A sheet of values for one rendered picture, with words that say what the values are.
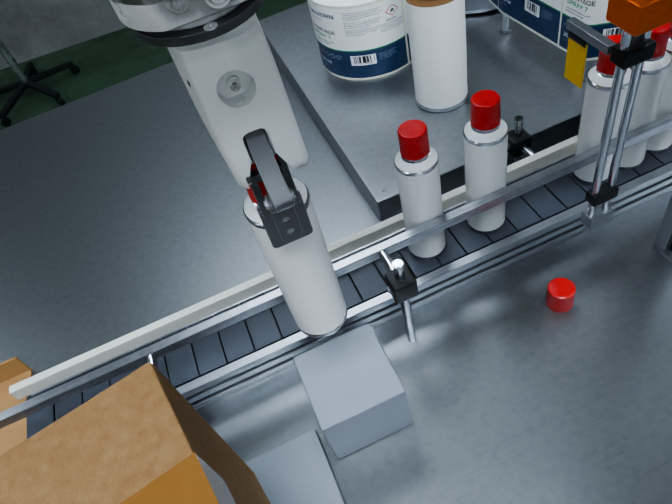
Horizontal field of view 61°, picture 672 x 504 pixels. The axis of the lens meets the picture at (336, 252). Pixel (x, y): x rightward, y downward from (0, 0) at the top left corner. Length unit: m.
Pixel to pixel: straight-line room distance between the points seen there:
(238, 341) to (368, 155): 0.37
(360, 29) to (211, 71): 0.75
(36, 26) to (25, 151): 2.55
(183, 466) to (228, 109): 0.25
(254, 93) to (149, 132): 0.95
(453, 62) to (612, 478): 0.62
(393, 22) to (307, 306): 0.67
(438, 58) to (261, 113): 0.64
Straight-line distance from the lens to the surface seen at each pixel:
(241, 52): 0.31
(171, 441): 0.45
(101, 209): 1.14
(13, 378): 0.99
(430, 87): 0.97
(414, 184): 0.67
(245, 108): 0.32
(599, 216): 0.81
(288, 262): 0.45
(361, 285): 0.77
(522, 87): 1.04
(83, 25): 3.90
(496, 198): 0.73
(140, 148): 1.24
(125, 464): 0.46
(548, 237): 0.84
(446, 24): 0.91
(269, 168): 0.34
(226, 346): 0.77
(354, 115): 1.03
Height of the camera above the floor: 1.49
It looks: 49 degrees down
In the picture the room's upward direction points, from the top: 18 degrees counter-clockwise
